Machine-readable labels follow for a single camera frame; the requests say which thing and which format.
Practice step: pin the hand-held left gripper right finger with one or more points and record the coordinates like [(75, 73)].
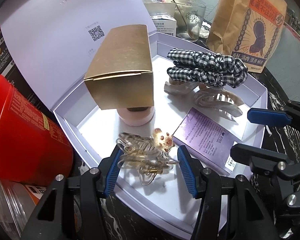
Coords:
[(190, 175)]

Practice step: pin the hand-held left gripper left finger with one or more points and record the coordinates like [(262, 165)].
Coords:
[(112, 175)]

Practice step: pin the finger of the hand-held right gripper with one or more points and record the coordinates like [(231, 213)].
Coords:
[(265, 116), (260, 155)]

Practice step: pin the small purple box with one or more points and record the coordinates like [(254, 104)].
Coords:
[(202, 135)]

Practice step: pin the clear mouse hair claw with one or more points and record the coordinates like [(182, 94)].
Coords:
[(162, 137)]

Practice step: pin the pearly white hair claw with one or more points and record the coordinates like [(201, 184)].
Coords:
[(215, 100)]

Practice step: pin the pink round compact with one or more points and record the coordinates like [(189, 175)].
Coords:
[(135, 118)]

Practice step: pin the black white checked scrunchie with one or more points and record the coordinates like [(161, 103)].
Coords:
[(202, 65)]

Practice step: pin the gold cardboard box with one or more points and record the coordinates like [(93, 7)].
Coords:
[(122, 62)]

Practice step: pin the lavender gift box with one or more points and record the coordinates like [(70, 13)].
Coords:
[(52, 42)]

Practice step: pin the brown paper bag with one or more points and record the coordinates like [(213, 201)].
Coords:
[(240, 30)]

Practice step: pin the red canister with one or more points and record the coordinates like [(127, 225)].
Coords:
[(22, 130)]

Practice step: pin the clear jar orange contents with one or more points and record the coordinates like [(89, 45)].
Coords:
[(10, 205)]

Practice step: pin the clear glass cup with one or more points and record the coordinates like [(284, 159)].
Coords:
[(190, 20)]

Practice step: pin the metal spoon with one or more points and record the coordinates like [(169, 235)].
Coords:
[(180, 12)]

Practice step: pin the small white labelled box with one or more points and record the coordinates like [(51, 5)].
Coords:
[(165, 26)]

